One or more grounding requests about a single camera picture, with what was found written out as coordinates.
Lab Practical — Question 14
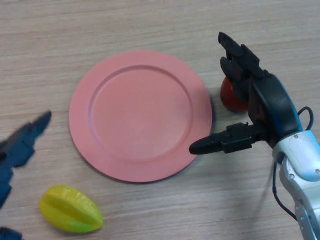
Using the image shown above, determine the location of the red apple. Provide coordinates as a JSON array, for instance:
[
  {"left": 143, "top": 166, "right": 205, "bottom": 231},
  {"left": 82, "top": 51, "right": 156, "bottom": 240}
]
[{"left": 219, "top": 77, "right": 251, "bottom": 113}]

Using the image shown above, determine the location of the yellow starfruit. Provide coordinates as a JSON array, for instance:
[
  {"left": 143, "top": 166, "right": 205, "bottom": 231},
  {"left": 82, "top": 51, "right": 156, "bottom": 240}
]
[{"left": 38, "top": 184, "right": 104, "bottom": 235}]

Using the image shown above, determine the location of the pink round plate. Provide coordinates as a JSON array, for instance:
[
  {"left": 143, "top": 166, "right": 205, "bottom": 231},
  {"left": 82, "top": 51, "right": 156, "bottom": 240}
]
[{"left": 68, "top": 49, "right": 213, "bottom": 185}]

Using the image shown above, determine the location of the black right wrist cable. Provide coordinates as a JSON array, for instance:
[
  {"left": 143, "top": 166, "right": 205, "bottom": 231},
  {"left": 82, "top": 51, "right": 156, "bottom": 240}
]
[{"left": 271, "top": 106, "right": 315, "bottom": 222}]

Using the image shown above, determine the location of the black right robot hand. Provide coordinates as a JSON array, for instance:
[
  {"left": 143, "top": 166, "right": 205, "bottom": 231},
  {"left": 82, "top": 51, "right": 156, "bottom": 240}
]
[{"left": 188, "top": 31, "right": 305, "bottom": 156}]

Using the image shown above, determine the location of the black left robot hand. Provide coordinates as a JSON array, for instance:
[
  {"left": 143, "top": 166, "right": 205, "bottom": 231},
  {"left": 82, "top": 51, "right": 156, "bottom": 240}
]
[{"left": 0, "top": 110, "right": 53, "bottom": 240}]

